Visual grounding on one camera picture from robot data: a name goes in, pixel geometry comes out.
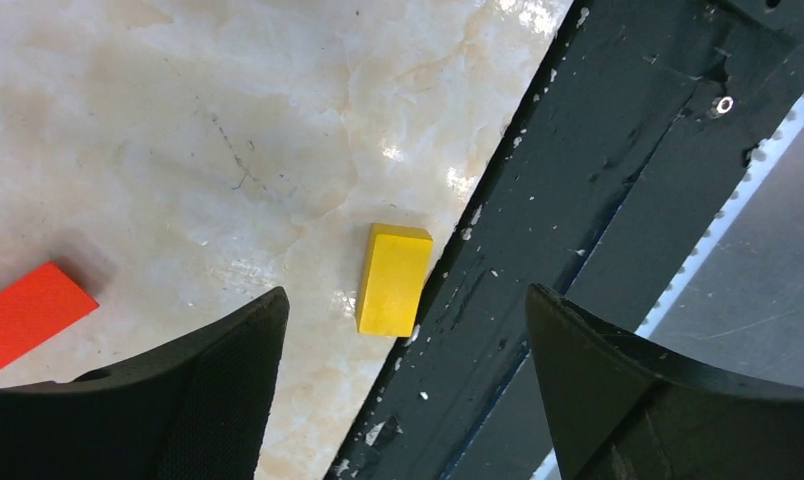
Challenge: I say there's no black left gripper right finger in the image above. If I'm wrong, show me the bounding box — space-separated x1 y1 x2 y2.
526 284 804 479

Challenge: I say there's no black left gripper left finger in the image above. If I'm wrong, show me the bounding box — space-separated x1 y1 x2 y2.
0 287 289 479

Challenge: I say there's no yellow rectangular block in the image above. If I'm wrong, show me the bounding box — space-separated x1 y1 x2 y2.
356 223 433 337

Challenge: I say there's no orange rectangular block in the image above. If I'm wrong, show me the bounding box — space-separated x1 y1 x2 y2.
0 262 99 370

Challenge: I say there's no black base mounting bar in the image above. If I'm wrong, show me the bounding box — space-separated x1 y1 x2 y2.
326 1 804 479

